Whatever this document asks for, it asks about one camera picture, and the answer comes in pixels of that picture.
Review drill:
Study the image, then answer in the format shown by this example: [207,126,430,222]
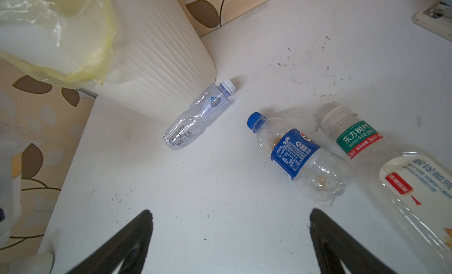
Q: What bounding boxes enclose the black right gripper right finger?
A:
[310,209,394,274]

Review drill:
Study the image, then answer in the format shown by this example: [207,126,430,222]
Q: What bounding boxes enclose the capless bottle green red label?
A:
[319,103,452,274]

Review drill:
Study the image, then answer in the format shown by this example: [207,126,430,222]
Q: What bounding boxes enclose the white ribbed trash bin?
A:
[89,0,216,124]

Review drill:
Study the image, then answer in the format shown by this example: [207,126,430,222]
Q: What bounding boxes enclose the clear bottle blue label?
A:
[247,112,352,208]

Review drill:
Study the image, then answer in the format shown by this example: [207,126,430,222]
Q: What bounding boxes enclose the yellow bin liner bag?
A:
[1,0,117,89]

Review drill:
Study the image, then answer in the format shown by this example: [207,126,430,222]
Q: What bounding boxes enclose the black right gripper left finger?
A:
[69,210,153,274]

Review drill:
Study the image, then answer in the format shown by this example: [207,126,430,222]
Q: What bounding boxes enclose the clear bottle yellow label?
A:
[1,140,22,246]

